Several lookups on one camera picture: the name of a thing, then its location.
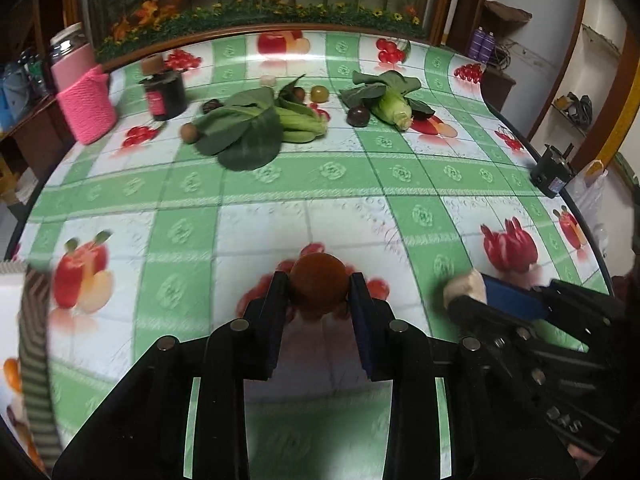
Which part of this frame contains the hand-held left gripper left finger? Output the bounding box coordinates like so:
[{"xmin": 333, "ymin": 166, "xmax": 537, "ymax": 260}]
[{"xmin": 52, "ymin": 271, "xmax": 292, "ymax": 480}]

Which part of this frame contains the orange tangerine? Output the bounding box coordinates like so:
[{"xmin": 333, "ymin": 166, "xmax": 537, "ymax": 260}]
[{"xmin": 2, "ymin": 358, "xmax": 23, "ymax": 393}]

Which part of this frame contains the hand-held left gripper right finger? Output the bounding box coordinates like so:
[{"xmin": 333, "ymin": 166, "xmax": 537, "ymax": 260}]
[{"xmin": 349, "ymin": 271, "xmax": 581, "ymax": 480}]

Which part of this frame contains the green leafy vegetable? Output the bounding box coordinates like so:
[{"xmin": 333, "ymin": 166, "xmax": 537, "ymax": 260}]
[{"xmin": 340, "ymin": 70, "xmax": 436, "ymax": 132}]

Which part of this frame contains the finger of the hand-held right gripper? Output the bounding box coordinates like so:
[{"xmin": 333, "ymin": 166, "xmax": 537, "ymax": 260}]
[
  {"xmin": 446, "ymin": 294, "xmax": 617, "ymax": 387},
  {"xmin": 480, "ymin": 272, "xmax": 626, "ymax": 356}
]

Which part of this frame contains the wooden cabinet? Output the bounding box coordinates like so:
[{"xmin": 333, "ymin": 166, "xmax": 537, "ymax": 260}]
[{"xmin": 0, "ymin": 95, "xmax": 76, "ymax": 201}]

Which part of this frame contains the brown round fruit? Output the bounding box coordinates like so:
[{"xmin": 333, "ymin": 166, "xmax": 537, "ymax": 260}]
[{"xmin": 289, "ymin": 252, "xmax": 350, "ymax": 317}]

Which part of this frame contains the black box device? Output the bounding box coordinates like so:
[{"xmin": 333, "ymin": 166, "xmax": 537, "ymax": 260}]
[{"xmin": 530, "ymin": 144, "xmax": 576, "ymax": 198}]

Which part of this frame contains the green bok choy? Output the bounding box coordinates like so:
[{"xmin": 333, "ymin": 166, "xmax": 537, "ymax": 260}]
[{"xmin": 192, "ymin": 75, "xmax": 328, "ymax": 171}]

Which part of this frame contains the wooden shelf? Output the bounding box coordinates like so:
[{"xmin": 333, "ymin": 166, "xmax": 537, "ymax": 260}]
[{"xmin": 482, "ymin": 0, "xmax": 531, "ymax": 23}]

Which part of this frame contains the bottle with pink knitted sleeve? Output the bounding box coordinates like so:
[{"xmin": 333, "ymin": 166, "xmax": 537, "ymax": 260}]
[{"xmin": 49, "ymin": 22, "xmax": 118, "ymax": 145}]

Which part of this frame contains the green fruit print tablecloth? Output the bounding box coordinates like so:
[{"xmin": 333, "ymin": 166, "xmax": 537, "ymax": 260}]
[{"xmin": 10, "ymin": 30, "xmax": 613, "ymax": 480}]

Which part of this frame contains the black jar with pink label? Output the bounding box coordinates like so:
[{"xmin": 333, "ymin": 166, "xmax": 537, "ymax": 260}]
[{"xmin": 141, "ymin": 55, "xmax": 188, "ymax": 122}]

